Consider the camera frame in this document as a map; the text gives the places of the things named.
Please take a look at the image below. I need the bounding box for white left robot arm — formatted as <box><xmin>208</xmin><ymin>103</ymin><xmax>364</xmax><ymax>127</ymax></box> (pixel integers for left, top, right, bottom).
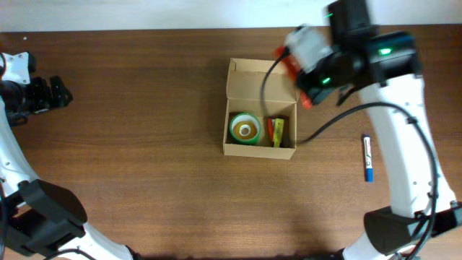
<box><xmin>1</xmin><ymin>76</ymin><xmax>141</xmax><ymax>260</ymax></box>

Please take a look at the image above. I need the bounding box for small yellow tape roll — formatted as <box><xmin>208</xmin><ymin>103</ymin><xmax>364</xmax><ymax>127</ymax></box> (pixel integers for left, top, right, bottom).
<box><xmin>232</xmin><ymin>121</ymin><xmax>258</xmax><ymax>140</ymax></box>

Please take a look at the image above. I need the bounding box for yellow highlighter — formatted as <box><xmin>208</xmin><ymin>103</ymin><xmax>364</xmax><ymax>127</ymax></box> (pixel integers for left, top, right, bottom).
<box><xmin>273</xmin><ymin>118</ymin><xmax>284</xmax><ymax>147</ymax></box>

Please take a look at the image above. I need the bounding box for red stapler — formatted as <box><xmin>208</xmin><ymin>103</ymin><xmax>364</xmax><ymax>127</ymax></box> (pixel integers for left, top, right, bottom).
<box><xmin>266</xmin><ymin>118</ymin><xmax>274</xmax><ymax>144</ymax></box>

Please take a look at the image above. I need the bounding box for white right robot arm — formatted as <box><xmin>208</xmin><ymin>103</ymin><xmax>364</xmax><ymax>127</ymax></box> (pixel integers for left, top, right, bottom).
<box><xmin>286</xmin><ymin>0</ymin><xmax>461</xmax><ymax>259</ymax></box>

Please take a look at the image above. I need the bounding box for green tape roll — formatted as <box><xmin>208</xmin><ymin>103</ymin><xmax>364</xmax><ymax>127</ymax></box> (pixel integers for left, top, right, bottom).
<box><xmin>229</xmin><ymin>113</ymin><xmax>262</xmax><ymax>145</ymax></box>

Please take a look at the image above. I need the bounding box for blue whiteboard marker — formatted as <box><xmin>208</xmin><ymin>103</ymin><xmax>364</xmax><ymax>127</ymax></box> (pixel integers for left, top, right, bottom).
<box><xmin>362</xmin><ymin>135</ymin><xmax>374</xmax><ymax>183</ymax></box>

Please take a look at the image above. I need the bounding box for red utility knife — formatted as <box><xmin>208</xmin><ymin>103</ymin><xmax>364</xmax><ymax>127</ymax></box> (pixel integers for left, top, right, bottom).
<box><xmin>274</xmin><ymin>46</ymin><xmax>313</xmax><ymax>109</ymax></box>

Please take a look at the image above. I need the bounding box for brown cardboard box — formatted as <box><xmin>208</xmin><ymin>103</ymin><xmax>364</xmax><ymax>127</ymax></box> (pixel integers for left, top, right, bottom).
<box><xmin>223</xmin><ymin>58</ymin><xmax>298</xmax><ymax>160</ymax></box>

